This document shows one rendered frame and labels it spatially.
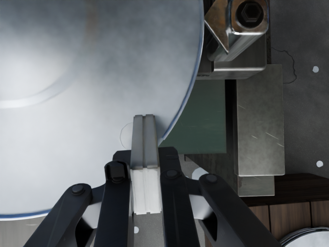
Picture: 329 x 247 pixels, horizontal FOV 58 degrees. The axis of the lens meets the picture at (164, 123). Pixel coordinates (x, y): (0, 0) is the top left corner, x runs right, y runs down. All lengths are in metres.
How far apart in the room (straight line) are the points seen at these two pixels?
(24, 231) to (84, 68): 0.13
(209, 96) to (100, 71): 0.18
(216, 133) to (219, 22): 0.17
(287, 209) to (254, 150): 0.38
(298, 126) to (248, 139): 0.75
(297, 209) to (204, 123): 0.44
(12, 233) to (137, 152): 0.13
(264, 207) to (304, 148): 0.46
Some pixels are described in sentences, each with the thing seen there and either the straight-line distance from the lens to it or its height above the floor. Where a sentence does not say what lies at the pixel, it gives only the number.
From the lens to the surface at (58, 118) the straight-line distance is 0.23.
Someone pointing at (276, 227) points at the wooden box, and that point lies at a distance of 0.75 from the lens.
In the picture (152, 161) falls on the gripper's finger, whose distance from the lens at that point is 0.15.
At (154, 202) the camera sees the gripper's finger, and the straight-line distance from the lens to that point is 0.16.
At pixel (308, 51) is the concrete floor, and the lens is 1.18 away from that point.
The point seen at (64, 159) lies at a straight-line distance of 0.23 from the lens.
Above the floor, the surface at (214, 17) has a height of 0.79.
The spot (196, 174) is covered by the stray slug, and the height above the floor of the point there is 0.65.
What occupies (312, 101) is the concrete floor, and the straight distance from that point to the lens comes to 1.15.
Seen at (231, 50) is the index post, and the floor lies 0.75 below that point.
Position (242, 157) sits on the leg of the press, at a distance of 0.38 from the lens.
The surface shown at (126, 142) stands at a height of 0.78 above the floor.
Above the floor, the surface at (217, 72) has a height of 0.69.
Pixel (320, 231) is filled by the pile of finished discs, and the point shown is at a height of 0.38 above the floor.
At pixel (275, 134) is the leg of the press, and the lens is 0.40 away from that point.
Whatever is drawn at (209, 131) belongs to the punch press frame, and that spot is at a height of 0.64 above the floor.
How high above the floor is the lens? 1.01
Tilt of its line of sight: 87 degrees down
